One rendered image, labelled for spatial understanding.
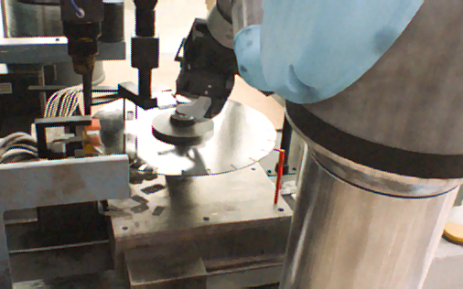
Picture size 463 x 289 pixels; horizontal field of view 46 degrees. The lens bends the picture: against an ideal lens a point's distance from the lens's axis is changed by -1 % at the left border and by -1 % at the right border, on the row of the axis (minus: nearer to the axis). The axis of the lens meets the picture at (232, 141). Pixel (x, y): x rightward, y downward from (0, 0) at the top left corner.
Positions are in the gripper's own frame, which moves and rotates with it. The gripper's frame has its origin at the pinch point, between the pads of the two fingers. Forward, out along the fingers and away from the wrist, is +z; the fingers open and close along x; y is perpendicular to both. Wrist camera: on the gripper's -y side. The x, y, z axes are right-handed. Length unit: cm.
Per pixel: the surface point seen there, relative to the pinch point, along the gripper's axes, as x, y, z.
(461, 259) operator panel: 28.1, -34.3, -12.3
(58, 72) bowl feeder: -48, 23, 53
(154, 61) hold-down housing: -2.7, 10.2, -8.2
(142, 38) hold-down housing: -4.5, 12.6, -10.8
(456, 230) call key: 23.5, -35.0, -12.3
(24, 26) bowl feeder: -53, 33, 43
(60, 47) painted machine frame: -19.4, 23.8, 10.7
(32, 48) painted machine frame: -18.5, 28.8, 11.6
